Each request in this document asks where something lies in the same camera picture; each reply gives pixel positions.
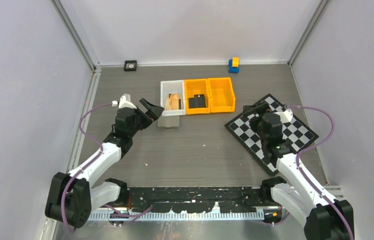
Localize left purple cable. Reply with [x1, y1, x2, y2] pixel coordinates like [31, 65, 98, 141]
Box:
[60, 101, 153, 233]

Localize blue yellow toy block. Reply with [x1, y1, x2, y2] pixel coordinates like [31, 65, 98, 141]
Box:
[228, 57, 240, 74]

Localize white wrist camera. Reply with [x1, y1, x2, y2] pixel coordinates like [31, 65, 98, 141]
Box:
[273, 108, 294, 124]
[111, 93, 137, 109]

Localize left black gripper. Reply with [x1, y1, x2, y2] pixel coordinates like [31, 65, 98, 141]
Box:
[128, 99, 163, 138]

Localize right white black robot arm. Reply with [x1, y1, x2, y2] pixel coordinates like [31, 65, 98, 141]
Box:
[242, 103, 355, 240]

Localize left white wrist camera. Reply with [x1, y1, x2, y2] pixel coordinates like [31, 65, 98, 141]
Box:
[111, 93, 137, 109]

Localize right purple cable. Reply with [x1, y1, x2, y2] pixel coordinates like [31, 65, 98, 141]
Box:
[271, 105, 356, 240]

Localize middle orange plastic bin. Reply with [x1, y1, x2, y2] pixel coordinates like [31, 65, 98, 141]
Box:
[184, 78, 211, 115]

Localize black white checkerboard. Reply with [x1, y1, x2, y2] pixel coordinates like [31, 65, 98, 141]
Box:
[224, 93, 320, 177]

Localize orange plastic bin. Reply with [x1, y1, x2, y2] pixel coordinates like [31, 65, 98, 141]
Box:
[184, 78, 211, 115]
[207, 77, 236, 114]

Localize wooden cards in white bin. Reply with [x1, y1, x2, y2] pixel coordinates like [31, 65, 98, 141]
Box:
[164, 93, 184, 111]

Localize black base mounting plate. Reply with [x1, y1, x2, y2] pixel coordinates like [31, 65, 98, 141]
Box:
[119, 186, 282, 214]

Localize white plastic bin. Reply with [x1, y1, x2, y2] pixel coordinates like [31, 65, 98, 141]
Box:
[160, 80, 186, 117]

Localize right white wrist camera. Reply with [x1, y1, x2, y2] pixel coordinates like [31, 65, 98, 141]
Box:
[273, 108, 294, 124]

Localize right orange plastic bin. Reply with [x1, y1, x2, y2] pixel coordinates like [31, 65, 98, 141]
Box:
[207, 77, 236, 114]

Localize slotted metal rail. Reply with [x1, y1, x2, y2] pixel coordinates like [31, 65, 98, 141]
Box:
[88, 209, 265, 222]

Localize purple cable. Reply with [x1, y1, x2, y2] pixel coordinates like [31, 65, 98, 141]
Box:
[60, 101, 153, 233]
[271, 105, 356, 240]

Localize small black square device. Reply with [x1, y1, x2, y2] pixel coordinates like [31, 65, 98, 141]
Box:
[123, 60, 138, 72]

